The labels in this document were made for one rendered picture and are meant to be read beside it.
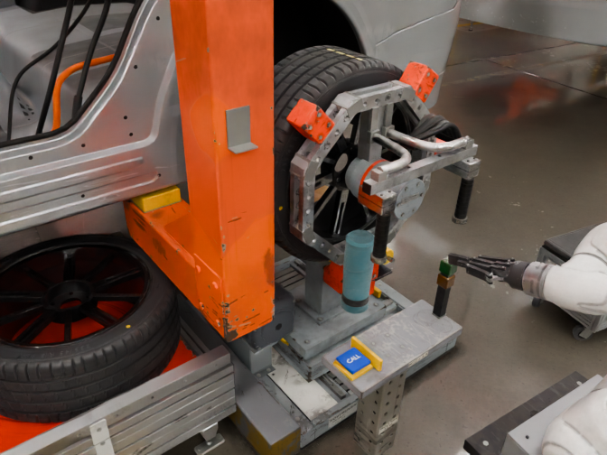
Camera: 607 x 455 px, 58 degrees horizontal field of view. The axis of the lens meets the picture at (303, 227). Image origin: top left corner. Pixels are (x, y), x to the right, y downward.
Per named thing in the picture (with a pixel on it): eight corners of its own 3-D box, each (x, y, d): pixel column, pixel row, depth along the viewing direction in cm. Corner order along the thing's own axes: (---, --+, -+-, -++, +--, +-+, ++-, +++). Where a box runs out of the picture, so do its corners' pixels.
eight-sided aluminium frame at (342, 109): (408, 220, 197) (432, 69, 168) (423, 228, 193) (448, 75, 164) (287, 274, 168) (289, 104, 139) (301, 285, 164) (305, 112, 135)
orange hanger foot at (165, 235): (170, 220, 204) (159, 134, 186) (247, 292, 170) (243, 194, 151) (126, 235, 195) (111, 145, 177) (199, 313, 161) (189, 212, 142)
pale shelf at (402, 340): (420, 305, 182) (422, 298, 180) (462, 334, 171) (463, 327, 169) (321, 363, 159) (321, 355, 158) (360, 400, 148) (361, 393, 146)
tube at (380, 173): (374, 141, 157) (378, 105, 151) (425, 165, 144) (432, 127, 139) (327, 155, 148) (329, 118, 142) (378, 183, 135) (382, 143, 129)
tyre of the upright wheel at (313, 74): (241, 263, 190) (378, 188, 220) (281, 298, 174) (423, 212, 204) (204, 80, 150) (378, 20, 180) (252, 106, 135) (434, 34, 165)
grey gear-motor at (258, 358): (238, 305, 231) (234, 236, 213) (298, 365, 204) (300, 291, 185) (200, 322, 222) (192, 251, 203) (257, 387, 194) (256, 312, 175)
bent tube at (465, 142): (421, 125, 167) (425, 92, 162) (472, 147, 155) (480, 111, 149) (379, 139, 158) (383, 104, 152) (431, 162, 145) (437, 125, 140)
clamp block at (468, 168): (452, 164, 163) (456, 147, 160) (478, 175, 157) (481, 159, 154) (442, 168, 161) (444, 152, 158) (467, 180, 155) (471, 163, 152)
